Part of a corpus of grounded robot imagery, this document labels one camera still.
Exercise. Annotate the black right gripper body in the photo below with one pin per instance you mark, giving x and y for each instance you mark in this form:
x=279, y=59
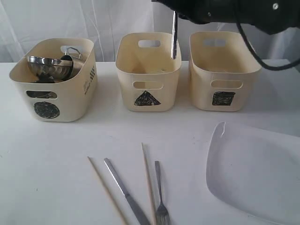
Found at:
x=269, y=16

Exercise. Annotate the long steel spoon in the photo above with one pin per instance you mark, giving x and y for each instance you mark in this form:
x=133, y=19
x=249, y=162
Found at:
x=174, y=35

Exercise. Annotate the steel mug with folding handle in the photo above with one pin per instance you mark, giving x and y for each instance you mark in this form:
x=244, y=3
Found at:
x=77, y=62

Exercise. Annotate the steel fork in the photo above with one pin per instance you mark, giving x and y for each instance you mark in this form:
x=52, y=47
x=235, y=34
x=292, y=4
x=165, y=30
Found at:
x=162, y=215

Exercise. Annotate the large stainless steel bowl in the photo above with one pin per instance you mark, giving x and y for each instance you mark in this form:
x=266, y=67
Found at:
x=55, y=69

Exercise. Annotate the small steel cup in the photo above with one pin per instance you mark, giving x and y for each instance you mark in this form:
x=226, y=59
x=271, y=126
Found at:
x=42, y=94

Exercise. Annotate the cream bin with square mark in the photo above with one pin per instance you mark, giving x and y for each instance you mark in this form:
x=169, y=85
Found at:
x=222, y=71

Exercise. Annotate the cream bin with triangle mark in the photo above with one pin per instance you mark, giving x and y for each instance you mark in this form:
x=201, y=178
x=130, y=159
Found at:
x=147, y=74

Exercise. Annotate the white rectangular plate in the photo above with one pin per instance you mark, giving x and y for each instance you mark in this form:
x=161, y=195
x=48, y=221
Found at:
x=255, y=171

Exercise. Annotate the cream bin with circle mark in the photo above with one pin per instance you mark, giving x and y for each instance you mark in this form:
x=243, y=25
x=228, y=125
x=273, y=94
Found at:
x=73, y=95

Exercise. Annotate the right wooden chopstick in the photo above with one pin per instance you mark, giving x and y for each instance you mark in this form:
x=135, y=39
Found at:
x=149, y=184

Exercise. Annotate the wooden chopstick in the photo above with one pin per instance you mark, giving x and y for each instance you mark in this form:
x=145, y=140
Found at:
x=108, y=192
x=149, y=184

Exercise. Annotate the steel table knife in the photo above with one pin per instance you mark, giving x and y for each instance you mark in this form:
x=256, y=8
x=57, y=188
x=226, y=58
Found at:
x=136, y=209

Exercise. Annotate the left wooden chopstick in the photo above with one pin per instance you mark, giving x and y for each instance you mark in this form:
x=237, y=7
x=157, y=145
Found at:
x=108, y=192

